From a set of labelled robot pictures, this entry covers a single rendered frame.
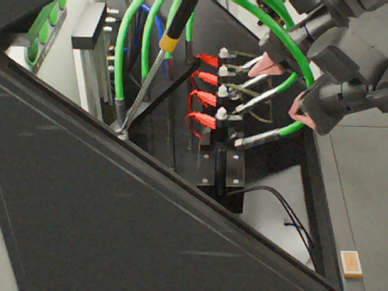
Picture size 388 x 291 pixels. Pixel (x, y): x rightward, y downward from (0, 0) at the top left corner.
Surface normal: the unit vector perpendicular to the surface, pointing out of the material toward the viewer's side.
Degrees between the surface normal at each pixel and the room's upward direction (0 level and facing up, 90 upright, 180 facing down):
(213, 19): 90
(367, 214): 0
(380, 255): 0
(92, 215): 90
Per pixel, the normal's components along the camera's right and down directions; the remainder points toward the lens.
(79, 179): -0.04, 0.59
